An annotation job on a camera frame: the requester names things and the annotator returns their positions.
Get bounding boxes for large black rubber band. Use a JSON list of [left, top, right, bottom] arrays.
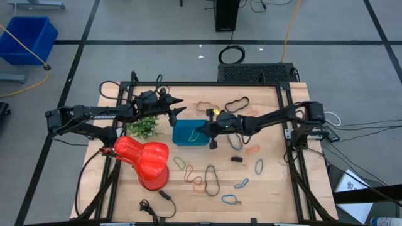
[[204, 164, 220, 197]]

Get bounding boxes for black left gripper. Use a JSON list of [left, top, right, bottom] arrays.
[[135, 88, 187, 127]]

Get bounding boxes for blue storage crate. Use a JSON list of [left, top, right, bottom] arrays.
[[0, 16, 59, 66]]

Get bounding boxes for white cable loop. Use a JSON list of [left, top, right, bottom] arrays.
[[323, 110, 342, 127]]

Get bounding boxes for black power supply box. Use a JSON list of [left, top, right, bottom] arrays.
[[326, 125, 341, 143]]

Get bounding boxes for yellow hanging cable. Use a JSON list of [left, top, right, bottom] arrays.
[[280, 0, 302, 63], [0, 24, 52, 99]]

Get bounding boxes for black lamp power cord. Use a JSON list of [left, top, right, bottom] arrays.
[[139, 189, 177, 225]]

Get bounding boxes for green plant in white pot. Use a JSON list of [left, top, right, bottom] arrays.
[[126, 116, 161, 141]]

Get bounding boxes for black computer tower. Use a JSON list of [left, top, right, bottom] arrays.
[[214, 0, 241, 33]]

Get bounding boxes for white paper sheet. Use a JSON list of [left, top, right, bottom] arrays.
[[334, 169, 374, 224]]

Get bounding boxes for white spray bottle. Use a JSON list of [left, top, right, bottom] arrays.
[[370, 216, 402, 226]]

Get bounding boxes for black metal bar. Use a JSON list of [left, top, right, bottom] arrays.
[[332, 184, 402, 205]]

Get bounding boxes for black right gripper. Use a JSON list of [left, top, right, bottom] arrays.
[[195, 108, 244, 150]]

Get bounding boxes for green rubber band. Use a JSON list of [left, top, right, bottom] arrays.
[[173, 156, 187, 171]]

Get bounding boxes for black mesh computer case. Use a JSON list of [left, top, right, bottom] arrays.
[[217, 62, 299, 84]]

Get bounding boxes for yellow-green rubber band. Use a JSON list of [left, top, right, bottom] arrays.
[[187, 129, 201, 143]]

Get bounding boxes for black wavy rubber band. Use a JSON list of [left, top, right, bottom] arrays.
[[224, 96, 251, 114]]

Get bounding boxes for tan wavy rubber band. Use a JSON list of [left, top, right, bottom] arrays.
[[196, 100, 221, 114]]

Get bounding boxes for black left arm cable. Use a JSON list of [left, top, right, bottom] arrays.
[[99, 73, 164, 102]]

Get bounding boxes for red rubber band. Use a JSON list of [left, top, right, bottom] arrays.
[[183, 164, 204, 185]]

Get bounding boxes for black cable beside table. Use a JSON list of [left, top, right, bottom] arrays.
[[74, 147, 107, 220]]

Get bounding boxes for blue plastic bin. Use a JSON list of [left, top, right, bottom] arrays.
[[172, 119, 210, 147]]

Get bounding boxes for coiled black cable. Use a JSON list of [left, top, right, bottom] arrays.
[[218, 45, 246, 65]]

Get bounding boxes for grey-blue rubber band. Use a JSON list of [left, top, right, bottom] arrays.
[[226, 133, 244, 151]]

